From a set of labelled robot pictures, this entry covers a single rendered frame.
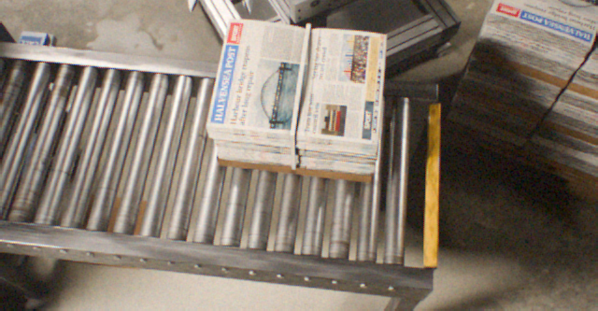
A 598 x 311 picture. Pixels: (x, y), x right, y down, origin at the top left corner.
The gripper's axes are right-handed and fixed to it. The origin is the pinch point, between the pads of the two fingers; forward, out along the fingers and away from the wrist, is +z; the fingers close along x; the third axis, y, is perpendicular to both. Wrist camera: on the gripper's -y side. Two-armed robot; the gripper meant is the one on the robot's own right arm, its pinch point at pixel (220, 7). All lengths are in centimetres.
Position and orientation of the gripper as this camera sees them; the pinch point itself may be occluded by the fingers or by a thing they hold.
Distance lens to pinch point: 124.0
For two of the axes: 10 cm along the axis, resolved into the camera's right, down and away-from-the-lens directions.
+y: -1.2, 4.2, 9.0
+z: 0.5, 9.1, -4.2
